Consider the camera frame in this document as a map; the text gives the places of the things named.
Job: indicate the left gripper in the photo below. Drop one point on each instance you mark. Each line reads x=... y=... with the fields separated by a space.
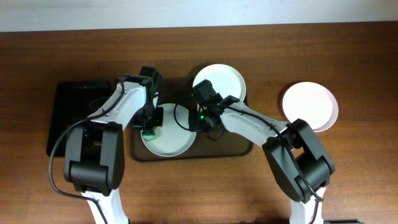
x=148 y=122

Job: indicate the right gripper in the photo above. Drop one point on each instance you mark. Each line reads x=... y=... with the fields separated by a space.
x=199 y=122

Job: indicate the green cleaning sponge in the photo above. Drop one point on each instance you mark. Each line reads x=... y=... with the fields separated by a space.
x=149 y=134

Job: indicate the pale blue plate bottom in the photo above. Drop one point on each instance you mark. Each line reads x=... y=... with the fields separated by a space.
x=172 y=140

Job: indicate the white plate top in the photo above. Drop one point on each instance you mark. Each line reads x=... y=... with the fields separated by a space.
x=225 y=80

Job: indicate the white plate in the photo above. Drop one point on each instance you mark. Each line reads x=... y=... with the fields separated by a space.
x=311 y=102
x=225 y=80

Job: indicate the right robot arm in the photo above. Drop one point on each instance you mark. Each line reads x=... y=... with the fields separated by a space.
x=300 y=164

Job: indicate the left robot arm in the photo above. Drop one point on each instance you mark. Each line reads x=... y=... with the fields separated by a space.
x=94 y=153

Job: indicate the brown plastic serving tray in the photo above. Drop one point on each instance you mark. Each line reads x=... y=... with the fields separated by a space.
x=216 y=143

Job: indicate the black rectangular tray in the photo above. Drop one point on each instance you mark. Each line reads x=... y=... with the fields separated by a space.
x=75 y=101

